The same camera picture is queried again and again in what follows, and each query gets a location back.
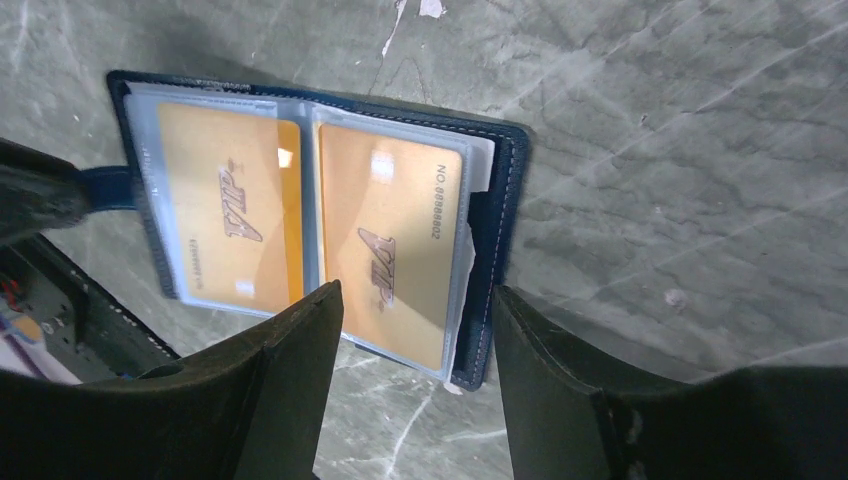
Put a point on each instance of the dark blue card holder wallet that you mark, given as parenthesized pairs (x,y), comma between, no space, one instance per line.
(494,156)

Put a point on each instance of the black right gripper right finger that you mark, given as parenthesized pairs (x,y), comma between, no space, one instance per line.
(573,411)

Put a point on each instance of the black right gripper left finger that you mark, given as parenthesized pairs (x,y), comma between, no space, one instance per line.
(249,407)

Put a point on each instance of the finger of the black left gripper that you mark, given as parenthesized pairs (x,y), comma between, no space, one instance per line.
(38,192)

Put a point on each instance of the orange credit card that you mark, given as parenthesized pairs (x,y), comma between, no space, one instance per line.
(234,185)
(390,211)

